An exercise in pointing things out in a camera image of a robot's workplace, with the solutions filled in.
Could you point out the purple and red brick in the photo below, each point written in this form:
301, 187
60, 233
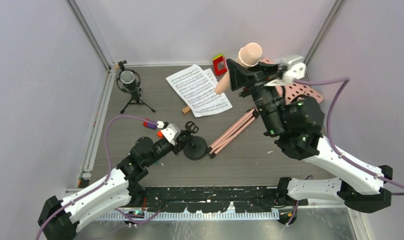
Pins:
150, 125

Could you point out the orange wooden block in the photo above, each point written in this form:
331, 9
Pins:
186, 110

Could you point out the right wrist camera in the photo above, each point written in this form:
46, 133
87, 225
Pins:
293, 67

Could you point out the sheet music page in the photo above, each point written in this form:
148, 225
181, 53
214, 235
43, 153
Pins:
220, 102
194, 87

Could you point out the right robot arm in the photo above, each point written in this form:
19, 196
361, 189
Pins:
359, 186

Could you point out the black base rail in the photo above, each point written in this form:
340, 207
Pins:
211, 199

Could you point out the black round-base microphone stand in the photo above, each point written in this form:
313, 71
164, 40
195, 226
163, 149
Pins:
196, 148

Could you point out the red toy house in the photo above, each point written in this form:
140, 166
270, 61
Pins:
219, 64

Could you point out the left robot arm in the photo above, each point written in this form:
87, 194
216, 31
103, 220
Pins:
63, 219

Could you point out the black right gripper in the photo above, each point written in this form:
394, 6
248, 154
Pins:
240, 77

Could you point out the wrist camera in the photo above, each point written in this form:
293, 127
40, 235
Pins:
169, 130
293, 67

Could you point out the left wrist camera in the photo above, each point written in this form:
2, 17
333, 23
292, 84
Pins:
169, 130

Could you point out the pink music stand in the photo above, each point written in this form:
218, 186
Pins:
288, 99

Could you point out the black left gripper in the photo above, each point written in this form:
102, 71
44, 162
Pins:
181, 141

